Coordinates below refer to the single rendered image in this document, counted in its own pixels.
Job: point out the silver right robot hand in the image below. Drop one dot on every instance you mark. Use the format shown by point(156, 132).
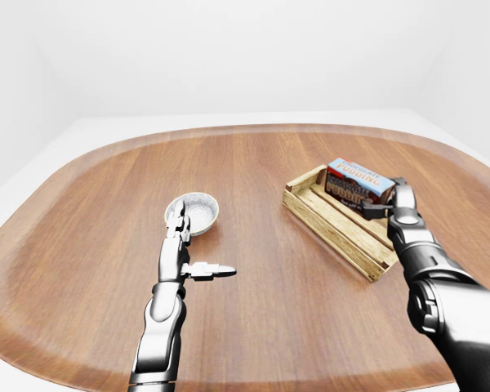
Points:
point(404, 200)

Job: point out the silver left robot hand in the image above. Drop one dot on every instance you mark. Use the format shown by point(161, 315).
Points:
point(171, 257)

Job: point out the chocolate pudding box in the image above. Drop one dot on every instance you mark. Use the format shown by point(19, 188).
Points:
point(353, 179)

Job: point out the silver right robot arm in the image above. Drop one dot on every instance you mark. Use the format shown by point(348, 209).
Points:
point(453, 302)

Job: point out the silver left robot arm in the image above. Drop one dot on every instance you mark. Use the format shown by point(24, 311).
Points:
point(159, 326)

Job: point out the wooden slat tray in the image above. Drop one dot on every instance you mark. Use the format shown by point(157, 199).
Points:
point(339, 232)

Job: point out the white speckled bowl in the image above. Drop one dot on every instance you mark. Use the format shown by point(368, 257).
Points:
point(202, 212)

